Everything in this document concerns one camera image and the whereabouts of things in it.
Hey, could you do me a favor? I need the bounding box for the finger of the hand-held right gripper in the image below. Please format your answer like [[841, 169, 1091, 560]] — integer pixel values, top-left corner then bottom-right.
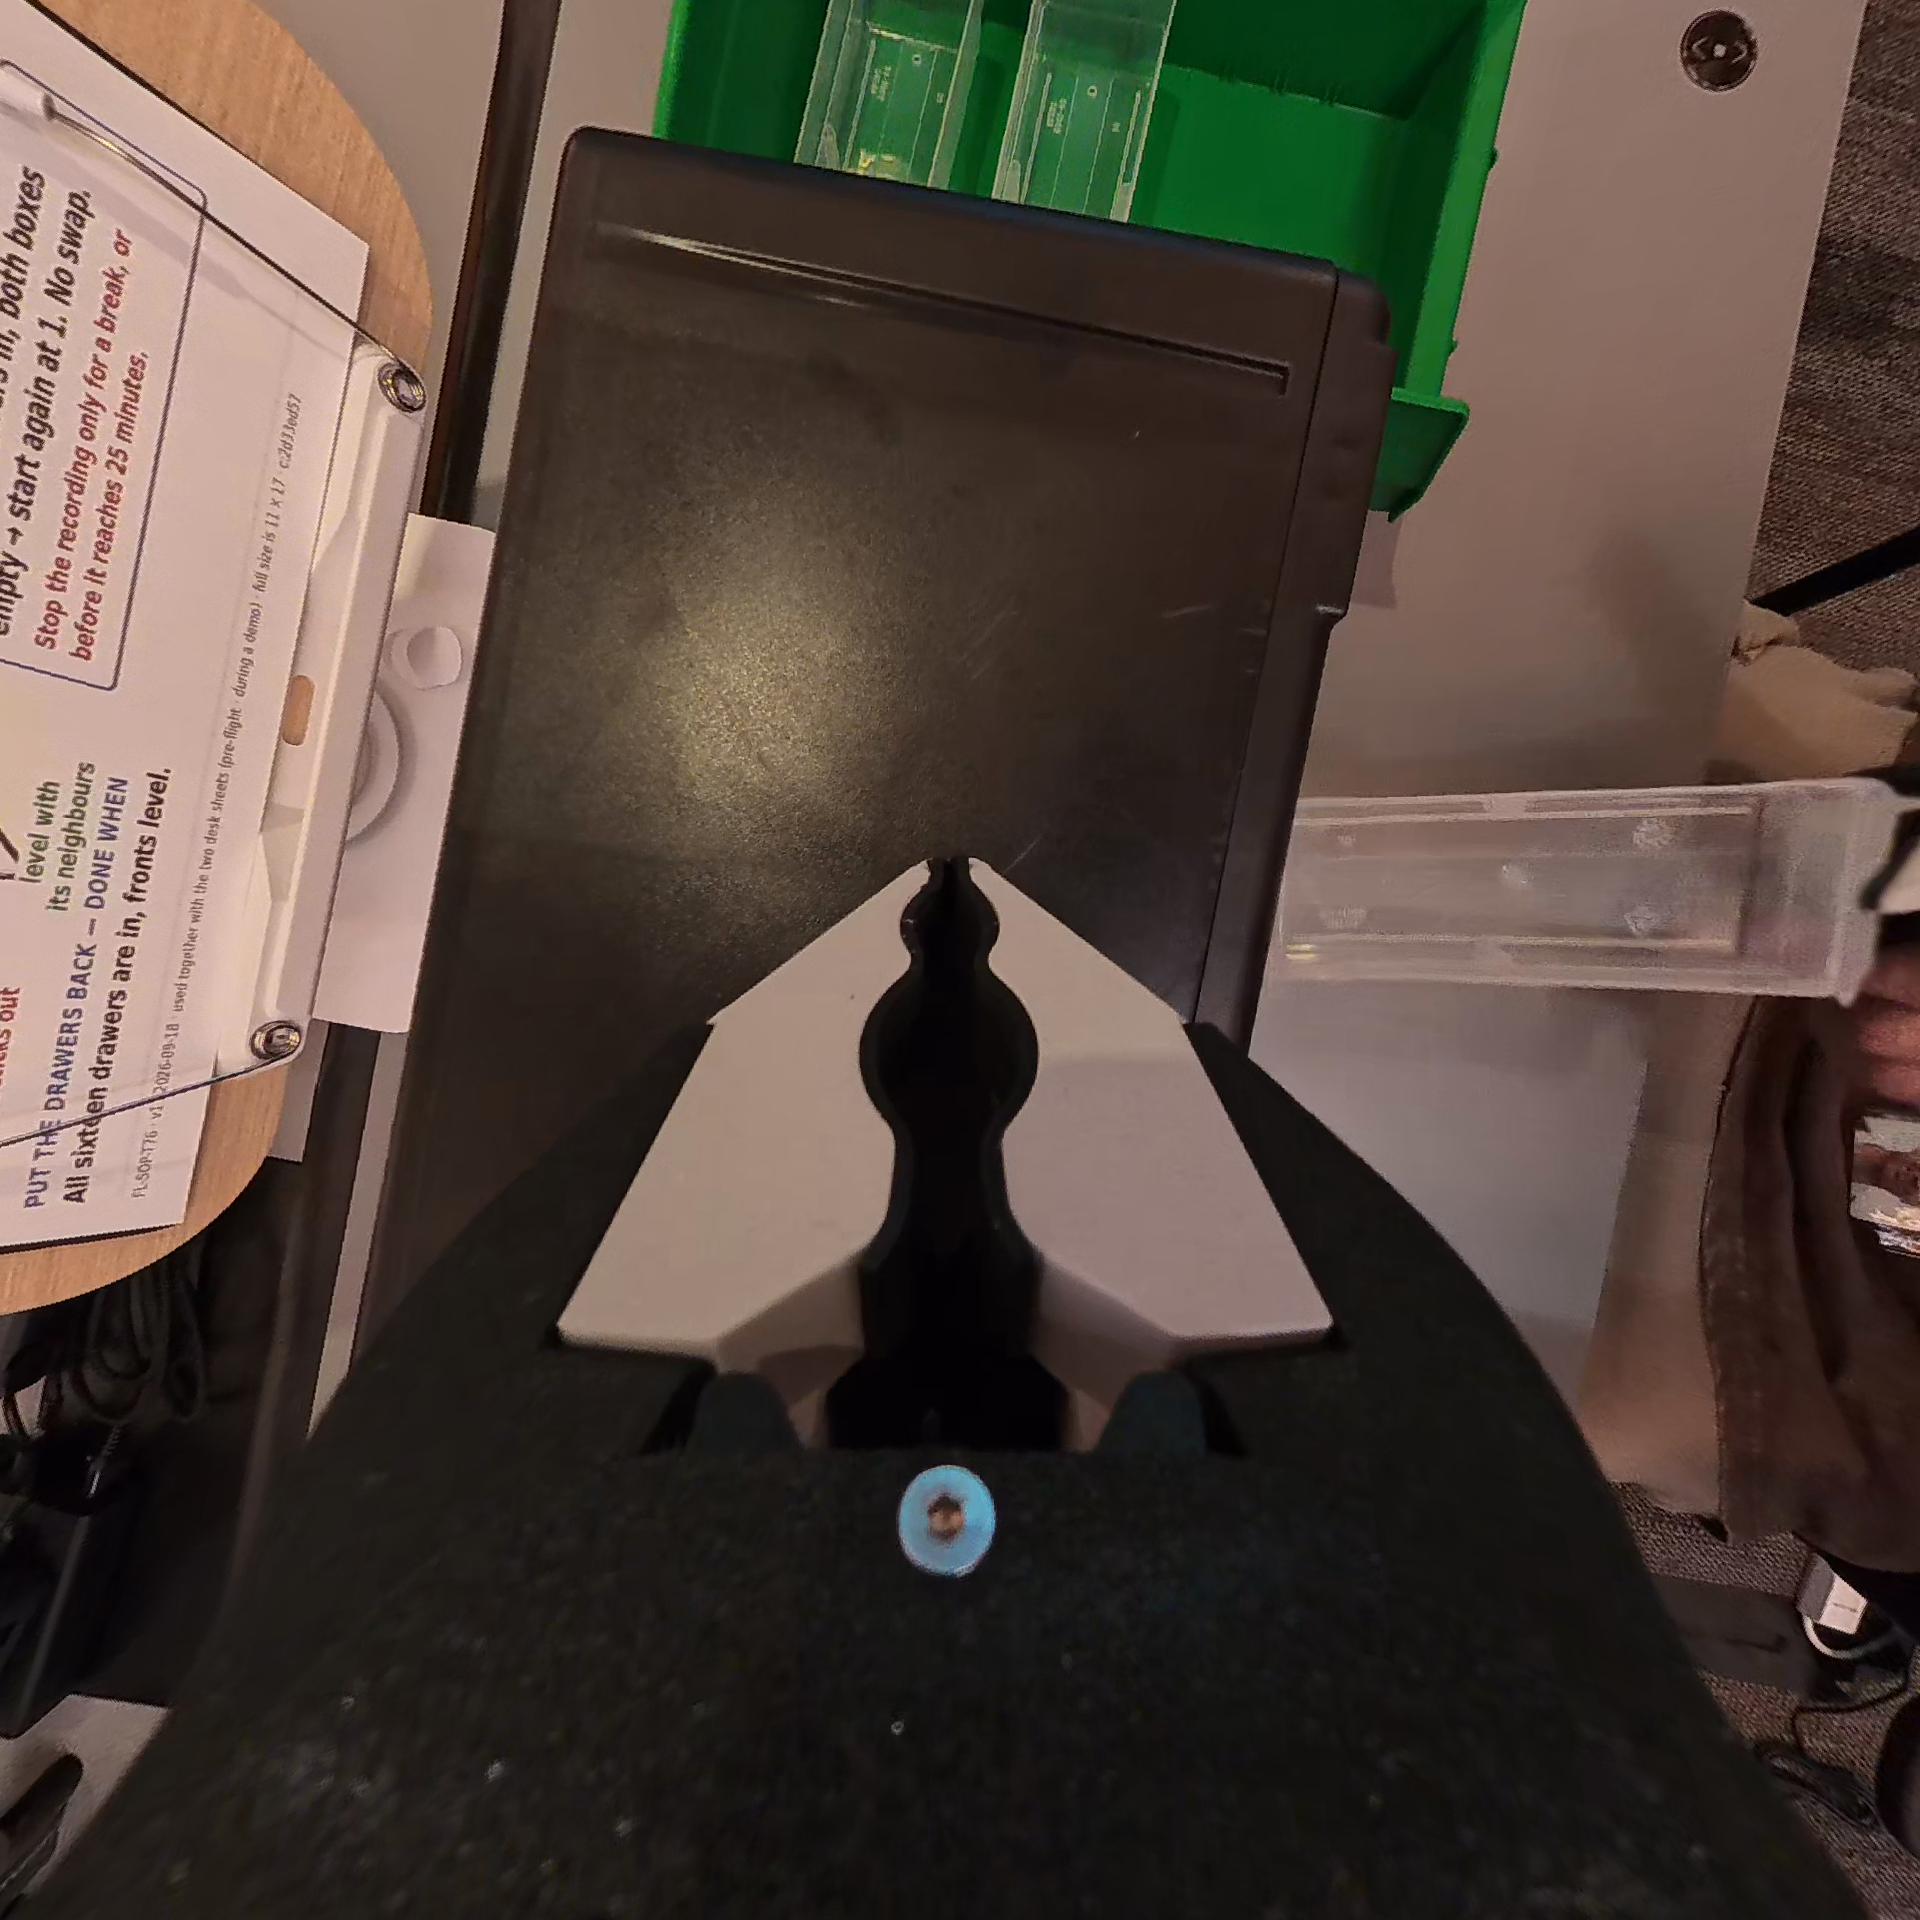
[[1856, 800, 1920, 922]]

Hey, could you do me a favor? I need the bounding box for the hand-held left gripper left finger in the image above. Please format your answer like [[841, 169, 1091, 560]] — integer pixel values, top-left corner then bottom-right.
[[558, 857, 957, 1444]]

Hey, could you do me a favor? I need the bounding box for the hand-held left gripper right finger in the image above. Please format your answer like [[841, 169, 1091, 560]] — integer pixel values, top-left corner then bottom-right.
[[953, 857, 1336, 1444]]

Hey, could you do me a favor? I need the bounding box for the clear plastic drawer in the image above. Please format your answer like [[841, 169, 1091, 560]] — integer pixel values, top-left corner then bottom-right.
[[987, 0, 1182, 227], [790, 0, 987, 176], [1270, 776, 1897, 1007]]

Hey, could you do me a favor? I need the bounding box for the black drawer cabinet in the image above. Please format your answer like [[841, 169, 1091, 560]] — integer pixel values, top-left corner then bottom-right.
[[357, 125, 1400, 1355]]

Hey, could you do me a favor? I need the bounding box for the green plastic bin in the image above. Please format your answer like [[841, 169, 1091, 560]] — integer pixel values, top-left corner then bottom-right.
[[651, 0, 1528, 522]]

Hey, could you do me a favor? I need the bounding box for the black metal bar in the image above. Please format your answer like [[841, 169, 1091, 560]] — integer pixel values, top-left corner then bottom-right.
[[1751, 538, 1920, 619]]

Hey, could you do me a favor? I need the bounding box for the printed instruction sheet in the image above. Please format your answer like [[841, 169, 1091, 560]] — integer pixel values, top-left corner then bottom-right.
[[0, 57, 372, 1258]]

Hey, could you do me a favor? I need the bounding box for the white power adapter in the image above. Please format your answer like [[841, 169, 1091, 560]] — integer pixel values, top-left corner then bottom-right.
[[1792, 1552, 1881, 1663]]

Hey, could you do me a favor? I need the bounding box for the clear acrylic sheet holder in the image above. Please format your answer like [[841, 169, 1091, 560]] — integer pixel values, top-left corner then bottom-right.
[[0, 66, 431, 1122]]

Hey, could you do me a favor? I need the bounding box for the instruction sheet in holder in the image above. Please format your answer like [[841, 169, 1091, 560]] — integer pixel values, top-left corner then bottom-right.
[[0, 0, 439, 1322]]

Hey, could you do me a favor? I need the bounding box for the white plastic bracket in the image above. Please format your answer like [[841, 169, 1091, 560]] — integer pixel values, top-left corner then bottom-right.
[[245, 511, 500, 1041]]

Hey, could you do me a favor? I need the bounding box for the black cable bundle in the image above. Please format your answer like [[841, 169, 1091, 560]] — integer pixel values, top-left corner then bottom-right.
[[0, 1200, 309, 1749]]

